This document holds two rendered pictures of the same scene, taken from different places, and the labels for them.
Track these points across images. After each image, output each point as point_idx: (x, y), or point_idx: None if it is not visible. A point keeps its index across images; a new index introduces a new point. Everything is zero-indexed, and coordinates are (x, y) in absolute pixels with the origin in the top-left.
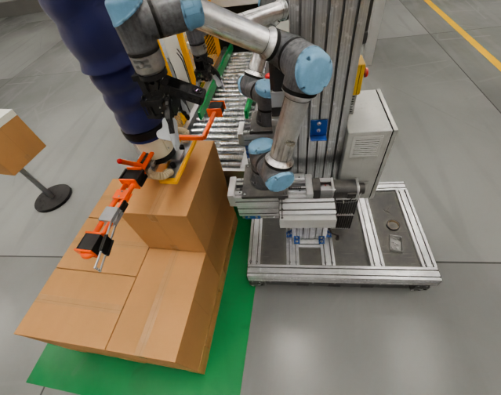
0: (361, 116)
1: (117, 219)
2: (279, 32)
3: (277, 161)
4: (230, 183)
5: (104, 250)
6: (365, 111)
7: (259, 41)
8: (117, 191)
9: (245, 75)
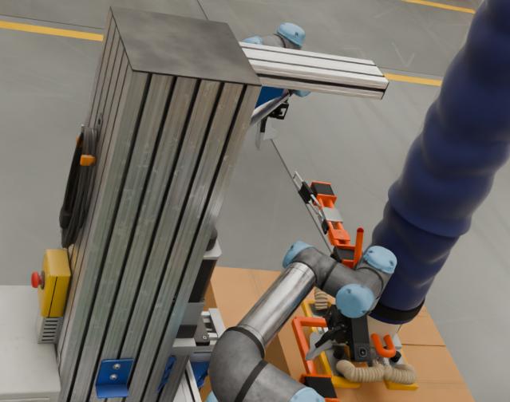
0: (21, 317)
1: (320, 218)
2: None
3: None
4: (223, 329)
5: (302, 187)
6: (10, 329)
7: None
8: (347, 237)
9: None
